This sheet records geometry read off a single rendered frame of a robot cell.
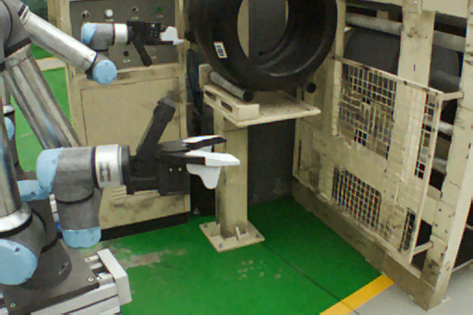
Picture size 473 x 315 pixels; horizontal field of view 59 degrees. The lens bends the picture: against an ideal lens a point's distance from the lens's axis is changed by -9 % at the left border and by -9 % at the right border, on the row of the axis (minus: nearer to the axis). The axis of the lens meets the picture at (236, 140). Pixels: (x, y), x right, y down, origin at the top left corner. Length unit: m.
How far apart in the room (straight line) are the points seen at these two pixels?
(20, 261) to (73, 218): 0.13
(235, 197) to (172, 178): 1.52
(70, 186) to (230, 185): 1.52
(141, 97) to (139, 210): 0.61
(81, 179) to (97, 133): 1.42
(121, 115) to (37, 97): 1.33
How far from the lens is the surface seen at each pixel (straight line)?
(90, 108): 2.17
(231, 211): 2.33
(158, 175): 0.79
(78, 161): 0.80
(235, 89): 1.75
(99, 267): 1.22
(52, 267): 1.07
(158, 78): 2.21
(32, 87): 0.90
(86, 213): 0.84
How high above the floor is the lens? 1.38
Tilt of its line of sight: 22 degrees down
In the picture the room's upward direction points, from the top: straight up
